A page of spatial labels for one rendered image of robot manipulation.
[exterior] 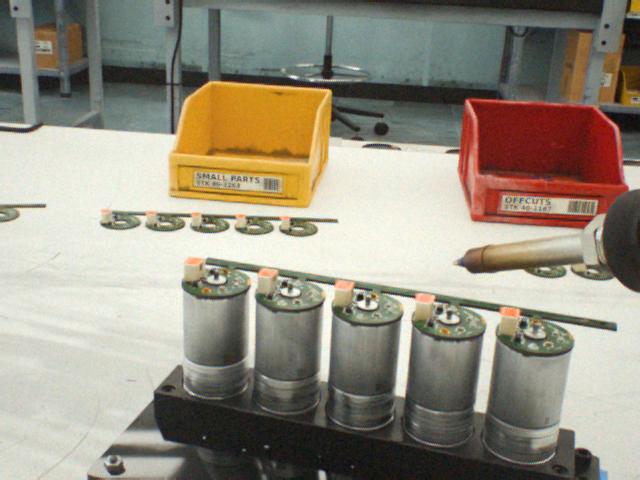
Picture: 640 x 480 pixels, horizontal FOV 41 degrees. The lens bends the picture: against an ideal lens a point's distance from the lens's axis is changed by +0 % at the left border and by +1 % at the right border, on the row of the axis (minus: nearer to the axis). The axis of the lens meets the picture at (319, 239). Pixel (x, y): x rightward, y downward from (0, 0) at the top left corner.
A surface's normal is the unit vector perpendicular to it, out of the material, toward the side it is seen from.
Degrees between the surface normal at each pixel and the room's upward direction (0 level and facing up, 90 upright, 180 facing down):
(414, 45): 90
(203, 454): 0
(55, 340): 0
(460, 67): 90
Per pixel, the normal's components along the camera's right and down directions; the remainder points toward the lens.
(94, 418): 0.04, -0.93
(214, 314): 0.02, 0.36
